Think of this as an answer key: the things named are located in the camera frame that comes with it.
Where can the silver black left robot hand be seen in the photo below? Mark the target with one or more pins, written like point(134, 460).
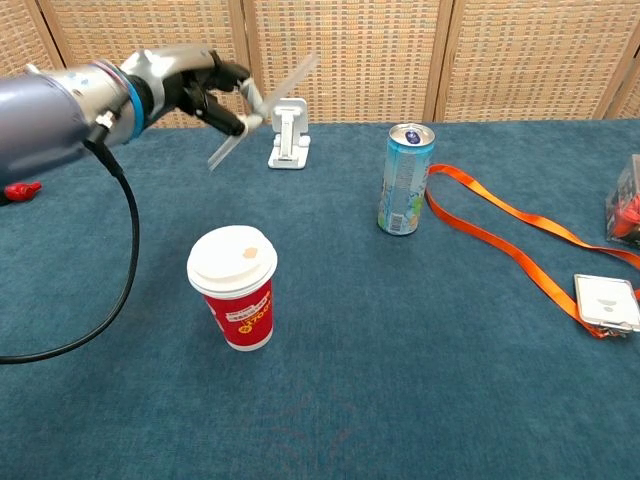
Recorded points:
point(170, 75)

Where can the transparent plastic straw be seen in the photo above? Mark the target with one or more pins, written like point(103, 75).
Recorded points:
point(222, 155)

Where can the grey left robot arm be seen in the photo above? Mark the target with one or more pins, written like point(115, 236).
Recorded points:
point(50, 115)

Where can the red cup with white lid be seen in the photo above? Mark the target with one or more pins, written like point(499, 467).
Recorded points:
point(240, 315)

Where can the white phone stand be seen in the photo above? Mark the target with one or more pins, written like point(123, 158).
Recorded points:
point(289, 135)

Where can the woven bamboo folding screen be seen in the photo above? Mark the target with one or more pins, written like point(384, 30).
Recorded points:
point(375, 50)

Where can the light blue drink can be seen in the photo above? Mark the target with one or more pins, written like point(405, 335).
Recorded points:
point(405, 185)

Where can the blue table cloth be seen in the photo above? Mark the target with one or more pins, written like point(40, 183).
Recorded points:
point(350, 400)

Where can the clear box of red items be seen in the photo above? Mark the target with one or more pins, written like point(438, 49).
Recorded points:
point(627, 210)

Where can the white badge card holder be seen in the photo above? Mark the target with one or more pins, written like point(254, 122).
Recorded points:
point(607, 300)

